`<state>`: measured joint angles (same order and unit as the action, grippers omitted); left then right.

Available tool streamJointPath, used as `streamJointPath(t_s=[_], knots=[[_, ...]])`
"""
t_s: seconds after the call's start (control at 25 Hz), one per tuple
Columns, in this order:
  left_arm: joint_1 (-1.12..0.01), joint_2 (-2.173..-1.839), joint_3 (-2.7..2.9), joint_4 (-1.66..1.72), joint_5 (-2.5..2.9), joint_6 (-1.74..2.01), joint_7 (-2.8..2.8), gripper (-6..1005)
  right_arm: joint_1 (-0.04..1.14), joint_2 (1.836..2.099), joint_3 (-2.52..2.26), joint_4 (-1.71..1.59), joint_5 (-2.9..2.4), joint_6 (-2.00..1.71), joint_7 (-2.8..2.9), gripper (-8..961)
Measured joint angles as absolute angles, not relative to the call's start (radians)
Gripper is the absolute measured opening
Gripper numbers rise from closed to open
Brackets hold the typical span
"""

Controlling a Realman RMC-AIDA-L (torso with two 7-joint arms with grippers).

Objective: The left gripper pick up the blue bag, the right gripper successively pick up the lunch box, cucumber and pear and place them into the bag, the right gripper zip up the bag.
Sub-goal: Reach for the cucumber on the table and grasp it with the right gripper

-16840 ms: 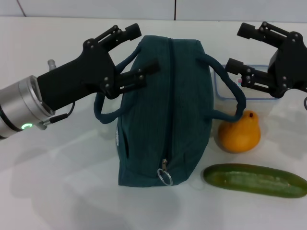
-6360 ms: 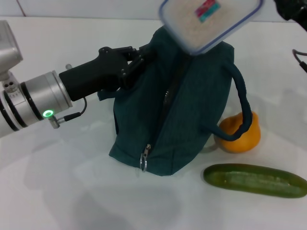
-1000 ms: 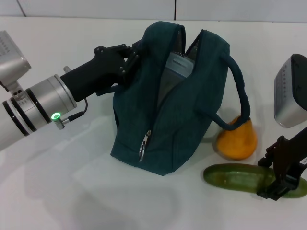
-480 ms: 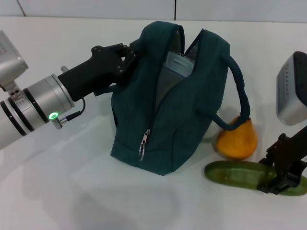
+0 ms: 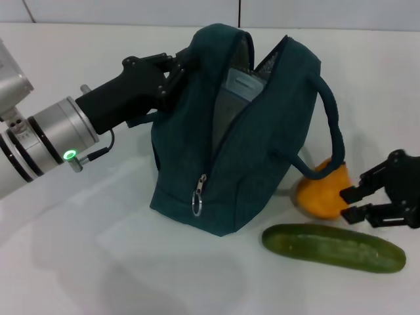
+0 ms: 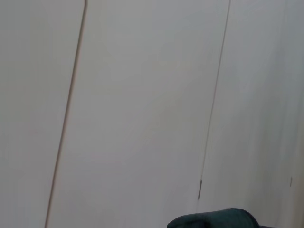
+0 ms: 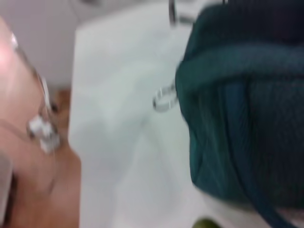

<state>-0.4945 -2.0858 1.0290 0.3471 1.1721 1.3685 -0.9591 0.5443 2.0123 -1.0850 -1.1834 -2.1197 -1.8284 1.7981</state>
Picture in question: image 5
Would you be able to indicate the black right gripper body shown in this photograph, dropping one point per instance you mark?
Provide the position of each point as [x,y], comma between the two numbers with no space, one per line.
[405,183]

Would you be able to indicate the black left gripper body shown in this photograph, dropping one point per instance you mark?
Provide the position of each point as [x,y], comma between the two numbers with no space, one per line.
[124,95]

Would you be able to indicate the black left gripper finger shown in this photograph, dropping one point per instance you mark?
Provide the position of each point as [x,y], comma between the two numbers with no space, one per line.
[164,59]
[172,85]

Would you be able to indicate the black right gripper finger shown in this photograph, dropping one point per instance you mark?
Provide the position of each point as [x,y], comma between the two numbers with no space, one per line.
[367,183]
[374,213]

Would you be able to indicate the orange pear-shaped fruit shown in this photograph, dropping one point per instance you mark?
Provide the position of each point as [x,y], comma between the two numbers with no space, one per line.
[318,197]

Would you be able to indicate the green cucumber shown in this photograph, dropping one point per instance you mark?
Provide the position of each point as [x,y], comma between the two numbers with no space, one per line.
[334,249]

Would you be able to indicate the clear plastic blue-rimmed food container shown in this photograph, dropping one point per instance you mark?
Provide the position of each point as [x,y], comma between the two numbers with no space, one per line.
[243,85]

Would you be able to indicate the dark teal fabric lunch bag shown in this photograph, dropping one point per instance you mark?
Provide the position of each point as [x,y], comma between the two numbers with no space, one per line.
[262,157]

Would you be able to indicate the silver left wrist stud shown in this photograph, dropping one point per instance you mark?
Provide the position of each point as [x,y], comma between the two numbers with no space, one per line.
[86,89]

